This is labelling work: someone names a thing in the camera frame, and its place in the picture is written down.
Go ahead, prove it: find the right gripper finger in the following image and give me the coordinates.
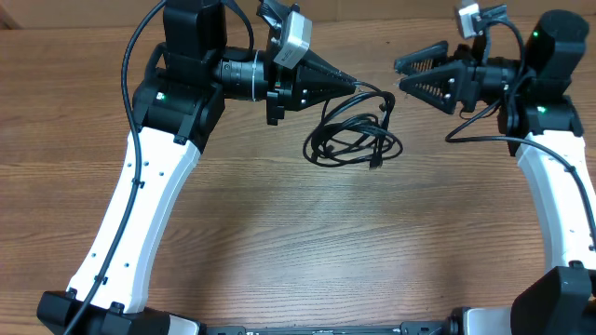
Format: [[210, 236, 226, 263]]
[[394, 41, 449, 74], [399, 60, 467, 114]]

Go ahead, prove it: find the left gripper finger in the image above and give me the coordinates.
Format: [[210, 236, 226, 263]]
[[299, 50, 349, 79], [295, 65, 357, 111]]

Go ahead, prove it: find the black usb cable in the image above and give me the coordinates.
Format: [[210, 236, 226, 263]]
[[302, 79, 404, 170]]

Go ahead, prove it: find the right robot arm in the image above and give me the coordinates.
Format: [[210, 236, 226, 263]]
[[394, 3, 595, 334]]

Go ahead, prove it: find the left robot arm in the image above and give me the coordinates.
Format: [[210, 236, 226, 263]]
[[36, 0, 356, 335]]

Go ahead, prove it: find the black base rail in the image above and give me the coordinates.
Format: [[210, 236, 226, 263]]
[[162, 305, 518, 335]]

